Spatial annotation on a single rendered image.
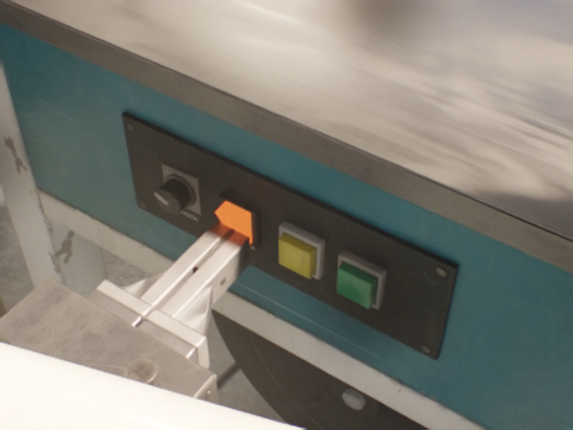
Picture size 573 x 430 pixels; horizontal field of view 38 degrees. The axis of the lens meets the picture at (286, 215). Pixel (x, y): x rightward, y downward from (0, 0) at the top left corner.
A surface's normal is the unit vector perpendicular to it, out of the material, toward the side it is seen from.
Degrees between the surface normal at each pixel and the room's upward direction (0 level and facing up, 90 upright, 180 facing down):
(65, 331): 1
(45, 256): 90
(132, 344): 1
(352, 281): 90
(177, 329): 1
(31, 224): 90
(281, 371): 90
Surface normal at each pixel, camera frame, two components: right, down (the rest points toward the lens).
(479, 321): -0.56, 0.59
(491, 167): 0.00, -0.71
